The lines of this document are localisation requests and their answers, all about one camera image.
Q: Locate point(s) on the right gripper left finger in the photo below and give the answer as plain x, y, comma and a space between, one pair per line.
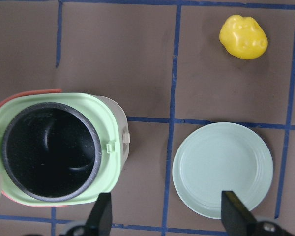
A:
99, 222

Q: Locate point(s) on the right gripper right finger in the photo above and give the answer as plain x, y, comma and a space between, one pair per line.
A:
236, 218

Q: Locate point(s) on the green plate near pepper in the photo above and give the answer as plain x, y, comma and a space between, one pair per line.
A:
220, 157

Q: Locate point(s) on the yellow toy bell pepper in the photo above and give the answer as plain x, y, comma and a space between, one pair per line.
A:
242, 37

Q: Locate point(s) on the white rice cooker orange handle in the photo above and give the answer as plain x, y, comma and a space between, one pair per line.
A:
59, 149

